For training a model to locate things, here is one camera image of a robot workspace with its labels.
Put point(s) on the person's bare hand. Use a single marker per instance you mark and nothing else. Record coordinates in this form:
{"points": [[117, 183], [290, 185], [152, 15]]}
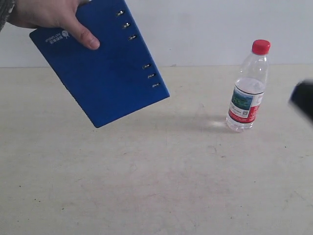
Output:
{"points": [[53, 14]]}

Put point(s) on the blue ring binder notebook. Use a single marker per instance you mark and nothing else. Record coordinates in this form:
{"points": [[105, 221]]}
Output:
{"points": [[118, 78]]}

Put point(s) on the clear bottle with red cap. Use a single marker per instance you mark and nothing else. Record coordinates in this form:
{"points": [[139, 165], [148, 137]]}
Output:
{"points": [[249, 88]]}

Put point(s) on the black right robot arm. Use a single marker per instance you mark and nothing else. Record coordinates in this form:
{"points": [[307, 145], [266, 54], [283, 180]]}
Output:
{"points": [[301, 99]]}

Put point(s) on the grey sleeved forearm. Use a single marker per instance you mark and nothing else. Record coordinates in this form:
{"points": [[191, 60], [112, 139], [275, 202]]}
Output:
{"points": [[6, 7]]}

